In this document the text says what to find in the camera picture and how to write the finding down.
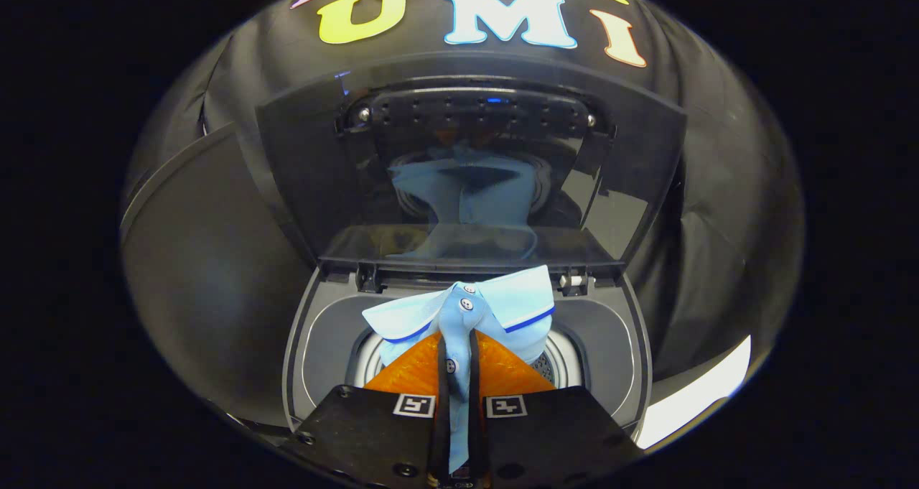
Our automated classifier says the dark glass washing machine lid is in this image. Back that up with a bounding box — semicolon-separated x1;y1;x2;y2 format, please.
255;51;689;276

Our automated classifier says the white flat panel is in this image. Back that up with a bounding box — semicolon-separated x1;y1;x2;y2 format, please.
638;335;752;450

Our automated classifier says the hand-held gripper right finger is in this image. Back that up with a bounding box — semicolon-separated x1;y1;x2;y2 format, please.
469;330;647;489

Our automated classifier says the light blue polo shirt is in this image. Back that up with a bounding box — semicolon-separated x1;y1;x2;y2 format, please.
361;264;557;475

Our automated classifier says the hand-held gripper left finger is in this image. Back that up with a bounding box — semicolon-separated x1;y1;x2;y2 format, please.
287;331;450;489

